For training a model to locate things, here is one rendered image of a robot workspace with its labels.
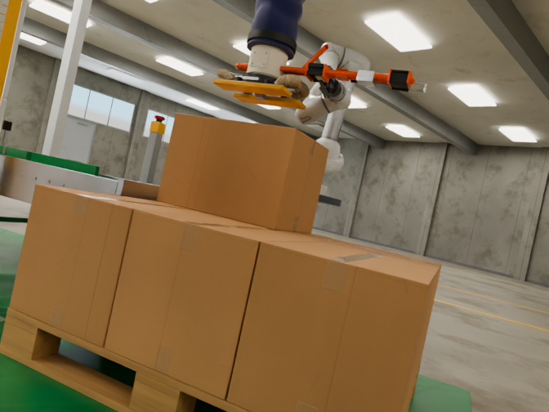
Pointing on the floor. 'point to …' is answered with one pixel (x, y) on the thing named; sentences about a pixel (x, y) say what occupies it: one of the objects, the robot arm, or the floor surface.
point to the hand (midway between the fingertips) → (321, 73)
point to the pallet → (154, 389)
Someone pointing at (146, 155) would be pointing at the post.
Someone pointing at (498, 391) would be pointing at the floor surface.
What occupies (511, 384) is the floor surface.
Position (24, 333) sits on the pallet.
